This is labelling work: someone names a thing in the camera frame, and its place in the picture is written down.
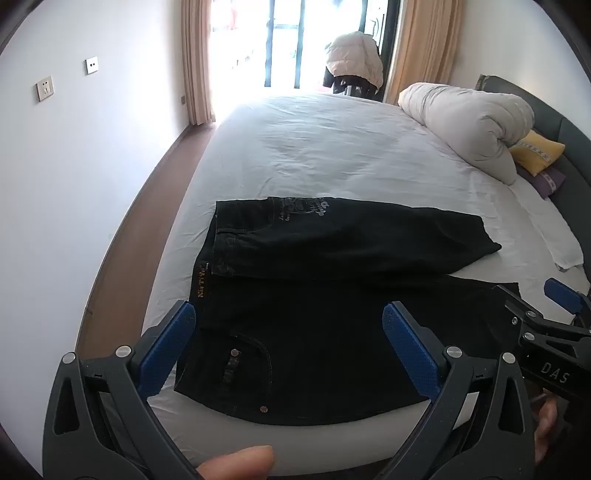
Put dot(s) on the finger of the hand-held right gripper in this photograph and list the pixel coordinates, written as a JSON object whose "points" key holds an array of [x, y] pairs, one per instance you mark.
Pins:
{"points": [[519, 304], [561, 295]]}

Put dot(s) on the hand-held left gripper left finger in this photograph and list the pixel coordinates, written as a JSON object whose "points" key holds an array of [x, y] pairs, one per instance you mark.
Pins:
{"points": [[171, 348]]}

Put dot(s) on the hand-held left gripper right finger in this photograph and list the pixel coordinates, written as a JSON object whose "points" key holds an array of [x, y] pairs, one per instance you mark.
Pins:
{"points": [[411, 350]]}

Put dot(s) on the black denim pants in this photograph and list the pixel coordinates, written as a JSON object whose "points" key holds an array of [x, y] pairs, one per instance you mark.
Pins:
{"points": [[323, 323]]}

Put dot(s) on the person's right hand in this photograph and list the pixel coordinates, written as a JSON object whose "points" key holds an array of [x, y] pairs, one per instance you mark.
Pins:
{"points": [[547, 424]]}

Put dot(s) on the person's left hand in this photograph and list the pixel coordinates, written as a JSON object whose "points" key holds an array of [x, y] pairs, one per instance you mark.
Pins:
{"points": [[240, 464]]}

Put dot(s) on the white folded cloth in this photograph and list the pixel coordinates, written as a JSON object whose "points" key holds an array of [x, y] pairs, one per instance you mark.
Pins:
{"points": [[551, 230]]}

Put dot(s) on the purple pillow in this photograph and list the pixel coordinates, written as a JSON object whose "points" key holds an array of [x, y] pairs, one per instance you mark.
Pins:
{"points": [[547, 182]]}

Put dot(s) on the dark grey headboard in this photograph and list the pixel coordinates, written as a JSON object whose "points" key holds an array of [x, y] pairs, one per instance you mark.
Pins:
{"points": [[572, 152]]}

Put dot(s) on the yellow pillow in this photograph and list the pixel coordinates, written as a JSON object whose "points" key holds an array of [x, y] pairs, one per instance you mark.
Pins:
{"points": [[538, 152]]}

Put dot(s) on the rolled white duvet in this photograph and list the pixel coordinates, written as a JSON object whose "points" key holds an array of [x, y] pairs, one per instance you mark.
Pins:
{"points": [[461, 120]]}

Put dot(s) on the bed with white sheet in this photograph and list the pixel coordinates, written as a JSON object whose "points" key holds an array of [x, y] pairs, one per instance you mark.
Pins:
{"points": [[346, 147]]}

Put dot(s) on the beige curtain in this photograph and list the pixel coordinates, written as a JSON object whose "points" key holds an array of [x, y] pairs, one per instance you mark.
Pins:
{"points": [[427, 50], [198, 60]]}

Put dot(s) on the black clothes stand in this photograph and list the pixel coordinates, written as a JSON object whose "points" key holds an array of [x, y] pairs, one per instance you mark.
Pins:
{"points": [[344, 84]]}

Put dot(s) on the white puffer jacket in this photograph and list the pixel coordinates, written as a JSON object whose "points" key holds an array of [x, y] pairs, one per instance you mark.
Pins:
{"points": [[355, 57]]}

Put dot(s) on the black framed glass door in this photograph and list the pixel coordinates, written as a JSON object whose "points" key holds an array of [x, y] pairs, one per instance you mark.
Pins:
{"points": [[281, 46]]}

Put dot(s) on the white wall socket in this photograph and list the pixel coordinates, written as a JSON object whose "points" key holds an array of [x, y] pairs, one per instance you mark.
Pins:
{"points": [[45, 88]]}

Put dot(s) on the white wall switch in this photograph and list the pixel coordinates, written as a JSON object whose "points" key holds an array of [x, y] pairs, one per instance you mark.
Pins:
{"points": [[91, 65]]}

